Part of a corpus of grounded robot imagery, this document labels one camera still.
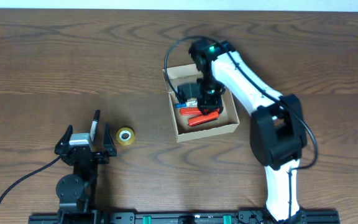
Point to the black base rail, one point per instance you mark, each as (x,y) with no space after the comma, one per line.
(166,218)

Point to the blue marker pen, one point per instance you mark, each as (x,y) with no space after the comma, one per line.
(191,103)

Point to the black marker pen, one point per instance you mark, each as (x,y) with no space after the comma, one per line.
(94,124)

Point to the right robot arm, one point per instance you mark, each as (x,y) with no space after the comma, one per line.
(277,128)

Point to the yellow tape roll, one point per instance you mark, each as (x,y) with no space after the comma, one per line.
(125,136)

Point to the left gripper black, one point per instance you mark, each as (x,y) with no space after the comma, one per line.
(84,154)

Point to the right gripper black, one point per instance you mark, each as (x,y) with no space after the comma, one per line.
(209,106)

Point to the red utility knife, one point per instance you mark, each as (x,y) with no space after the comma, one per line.
(196,111)

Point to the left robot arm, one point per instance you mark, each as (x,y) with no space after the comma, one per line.
(77,191)

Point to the open cardboard box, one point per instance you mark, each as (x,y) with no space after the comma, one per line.
(227,122)

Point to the red and chrome stapler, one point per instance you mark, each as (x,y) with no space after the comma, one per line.
(202,119)

